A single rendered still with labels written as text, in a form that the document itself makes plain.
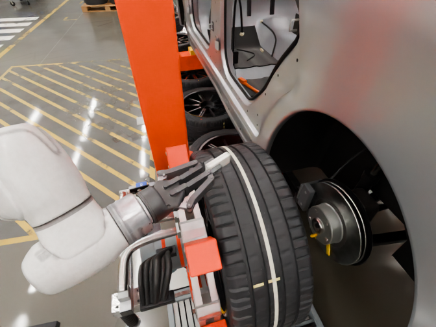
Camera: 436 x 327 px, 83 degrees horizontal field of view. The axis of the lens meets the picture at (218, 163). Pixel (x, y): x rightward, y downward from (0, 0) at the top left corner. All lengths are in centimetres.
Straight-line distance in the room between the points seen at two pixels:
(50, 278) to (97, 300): 142
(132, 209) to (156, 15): 58
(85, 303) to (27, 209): 150
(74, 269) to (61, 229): 7
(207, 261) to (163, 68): 62
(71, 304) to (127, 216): 151
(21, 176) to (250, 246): 48
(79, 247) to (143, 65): 60
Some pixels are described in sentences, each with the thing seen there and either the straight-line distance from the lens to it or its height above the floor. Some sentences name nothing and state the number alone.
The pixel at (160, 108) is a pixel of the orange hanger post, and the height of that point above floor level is 120.
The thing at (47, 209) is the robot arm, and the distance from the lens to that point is 47.
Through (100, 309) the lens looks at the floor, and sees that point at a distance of 189.
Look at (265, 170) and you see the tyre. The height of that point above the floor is 118.
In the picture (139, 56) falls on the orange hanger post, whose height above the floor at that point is 139.
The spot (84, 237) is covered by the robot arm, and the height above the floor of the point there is 131.
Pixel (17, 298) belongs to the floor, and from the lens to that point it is 217.
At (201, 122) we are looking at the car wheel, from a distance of 213.
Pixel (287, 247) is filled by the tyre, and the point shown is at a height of 110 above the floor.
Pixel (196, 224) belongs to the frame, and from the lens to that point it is 67.
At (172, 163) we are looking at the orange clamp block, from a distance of 88.
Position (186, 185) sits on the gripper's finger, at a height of 128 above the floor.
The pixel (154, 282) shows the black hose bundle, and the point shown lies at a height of 103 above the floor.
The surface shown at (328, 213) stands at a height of 92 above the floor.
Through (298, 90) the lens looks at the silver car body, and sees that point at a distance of 89.
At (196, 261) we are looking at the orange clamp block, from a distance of 60.
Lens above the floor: 168
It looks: 43 degrees down
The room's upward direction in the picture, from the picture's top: straight up
